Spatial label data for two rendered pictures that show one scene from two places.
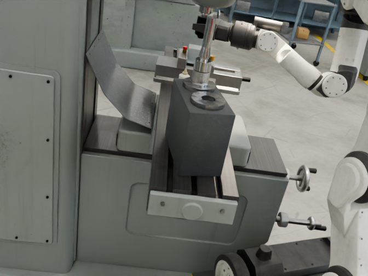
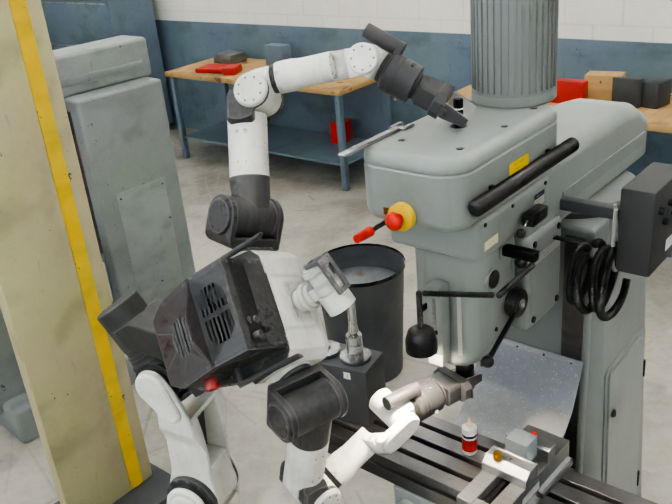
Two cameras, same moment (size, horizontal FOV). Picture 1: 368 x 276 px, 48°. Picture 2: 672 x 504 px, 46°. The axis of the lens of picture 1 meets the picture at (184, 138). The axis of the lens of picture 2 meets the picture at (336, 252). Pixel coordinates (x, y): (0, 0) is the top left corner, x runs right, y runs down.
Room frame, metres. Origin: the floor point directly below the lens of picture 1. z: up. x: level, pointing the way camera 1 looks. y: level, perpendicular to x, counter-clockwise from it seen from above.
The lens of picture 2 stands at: (2.47, -1.36, 2.40)
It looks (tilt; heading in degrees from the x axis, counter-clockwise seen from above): 25 degrees down; 137
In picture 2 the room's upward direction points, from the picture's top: 6 degrees counter-clockwise
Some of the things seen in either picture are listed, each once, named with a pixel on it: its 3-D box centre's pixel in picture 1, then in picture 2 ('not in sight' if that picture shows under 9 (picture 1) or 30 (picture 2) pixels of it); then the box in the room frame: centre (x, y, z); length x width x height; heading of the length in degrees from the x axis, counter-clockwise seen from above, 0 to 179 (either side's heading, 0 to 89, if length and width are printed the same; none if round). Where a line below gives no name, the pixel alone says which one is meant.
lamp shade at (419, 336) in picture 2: not in sight; (421, 337); (1.48, -0.21, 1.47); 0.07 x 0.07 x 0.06
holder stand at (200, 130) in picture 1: (197, 124); (343, 379); (1.01, -0.03, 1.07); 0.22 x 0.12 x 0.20; 17
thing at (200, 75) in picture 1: (201, 73); (354, 345); (1.06, -0.01, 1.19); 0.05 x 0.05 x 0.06
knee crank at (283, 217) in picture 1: (301, 222); not in sight; (1.34, -0.53, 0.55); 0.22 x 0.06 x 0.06; 95
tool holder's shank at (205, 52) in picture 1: (207, 39); (351, 317); (1.06, -0.01, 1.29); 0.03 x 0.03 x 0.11
